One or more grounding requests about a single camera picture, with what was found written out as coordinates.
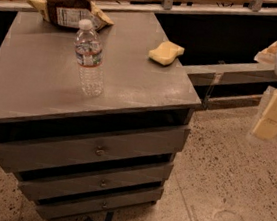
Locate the bottom grey drawer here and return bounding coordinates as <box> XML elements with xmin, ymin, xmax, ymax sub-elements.
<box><xmin>36</xmin><ymin>186</ymin><xmax>163</xmax><ymax>220</ymax></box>

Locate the grey drawer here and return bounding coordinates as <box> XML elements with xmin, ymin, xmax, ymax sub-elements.
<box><xmin>0</xmin><ymin>125</ymin><xmax>190</xmax><ymax>173</ymax></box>
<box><xmin>36</xmin><ymin>186</ymin><xmax>163</xmax><ymax>220</ymax></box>
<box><xmin>18</xmin><ymin>162</ymin><xmax>173</xmax><ymax>201</ymax></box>

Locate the middle grey drawer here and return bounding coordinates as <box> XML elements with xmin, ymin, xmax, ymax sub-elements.
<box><xmin>18</xmin><ymin>162</ymin><xmax>173</xmax><ymax>201</ymax></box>

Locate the clear plastic water bottle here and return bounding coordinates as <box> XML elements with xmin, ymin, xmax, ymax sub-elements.
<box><xmin>74</xmin><ymin>19</ymin><xmax>104</xmax><ymax>97</ymax></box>

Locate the yellow sponge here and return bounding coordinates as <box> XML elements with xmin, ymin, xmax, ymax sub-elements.
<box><xmin>148</xmin><ymin>41</ymin><xmax>184</xmax><ymax>66</ymax></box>

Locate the grey drawer cabinet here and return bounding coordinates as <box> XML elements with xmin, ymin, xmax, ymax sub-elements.
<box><xmin>0</xmin><ymin>12</ymin><xmax>199</xmax><ymax>207</ymax></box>

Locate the brown and yellow snack bag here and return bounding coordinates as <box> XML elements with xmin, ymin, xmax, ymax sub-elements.
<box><xmin>28</xmin><ymin>0</ymin><xmax>114</xmax><ymax>31</ymax></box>

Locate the top grey drawer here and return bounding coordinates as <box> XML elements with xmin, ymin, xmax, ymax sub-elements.
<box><xmin>0</xmin><ymin>125</ymin><xmax>190</xmax><ymax>173</ymax></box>

